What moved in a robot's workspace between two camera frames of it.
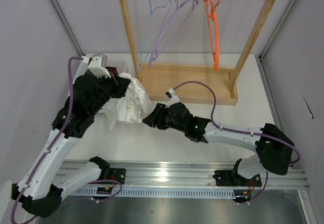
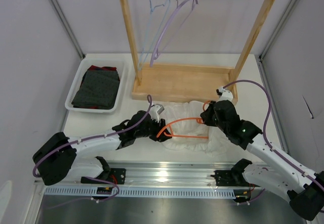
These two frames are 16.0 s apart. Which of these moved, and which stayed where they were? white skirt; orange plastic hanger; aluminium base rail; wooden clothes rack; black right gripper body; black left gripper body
Moved: orange plastic hanger; black right gripper body; white skirt; black left gripper body
Stayed: aluminium base rail; wooden clothes rack
